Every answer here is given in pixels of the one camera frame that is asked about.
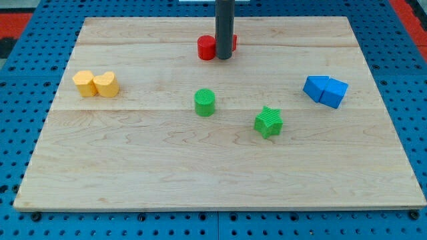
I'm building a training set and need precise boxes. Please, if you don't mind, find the red cylinder block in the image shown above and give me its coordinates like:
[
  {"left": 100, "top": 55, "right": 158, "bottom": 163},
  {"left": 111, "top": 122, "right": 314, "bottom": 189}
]
[{"left": 197, "top": 35, "right": 216, "bottom": 60}]

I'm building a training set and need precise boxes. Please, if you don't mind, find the red star block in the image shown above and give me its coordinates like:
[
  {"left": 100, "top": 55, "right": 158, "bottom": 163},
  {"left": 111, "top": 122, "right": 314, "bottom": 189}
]
[{"left": 232, "top": 34, "right": 238, "bottom": 51}]

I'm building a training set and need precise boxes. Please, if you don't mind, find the green star block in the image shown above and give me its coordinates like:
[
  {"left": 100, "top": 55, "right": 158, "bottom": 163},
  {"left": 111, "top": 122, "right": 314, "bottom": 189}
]
[{"left": 254, "top": 106, "right": 284, "bottom": 139}]

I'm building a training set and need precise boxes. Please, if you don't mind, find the green cylinder block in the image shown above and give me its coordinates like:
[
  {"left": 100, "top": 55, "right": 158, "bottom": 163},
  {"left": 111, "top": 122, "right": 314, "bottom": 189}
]
[{"left": 193, "top": 89, "right": 216, "bottom": 117}]

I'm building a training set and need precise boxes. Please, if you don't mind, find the light wooden board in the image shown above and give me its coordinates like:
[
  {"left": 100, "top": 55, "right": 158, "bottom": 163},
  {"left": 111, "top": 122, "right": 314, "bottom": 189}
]
[{"left": 13, "top": 17, "right": 426, "bottom": 212}]

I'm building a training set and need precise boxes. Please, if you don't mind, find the blue pentagon block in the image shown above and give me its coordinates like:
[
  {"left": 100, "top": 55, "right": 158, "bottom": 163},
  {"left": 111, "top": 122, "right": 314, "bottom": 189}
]
[{"left": 303, "top": 75, "right": 330, "bottom": 103}]

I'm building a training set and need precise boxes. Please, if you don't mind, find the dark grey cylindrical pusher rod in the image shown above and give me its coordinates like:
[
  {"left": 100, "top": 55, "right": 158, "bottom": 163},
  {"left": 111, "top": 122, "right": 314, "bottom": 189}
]
[{"left": 215, "top": 0, "right": 235, "bottom": 59}]

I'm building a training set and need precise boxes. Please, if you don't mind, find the yellow heart block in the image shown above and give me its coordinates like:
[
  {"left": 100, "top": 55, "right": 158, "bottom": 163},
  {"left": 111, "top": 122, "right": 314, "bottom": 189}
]
[{"left": 93, "top": 71, "right": 119, "bottom": 97}]

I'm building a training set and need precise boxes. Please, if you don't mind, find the blue cube block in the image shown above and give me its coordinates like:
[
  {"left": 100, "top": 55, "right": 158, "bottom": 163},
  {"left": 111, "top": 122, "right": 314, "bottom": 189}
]
[{"left": 320, "top": 78, "right": 348, "bottom": 109}]

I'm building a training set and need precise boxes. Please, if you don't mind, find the yellow pentagon block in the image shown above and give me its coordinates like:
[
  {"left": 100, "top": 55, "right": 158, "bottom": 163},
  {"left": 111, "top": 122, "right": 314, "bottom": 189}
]
[{"left": 72, "top": 70, "right": 97, "bottom": 97}]

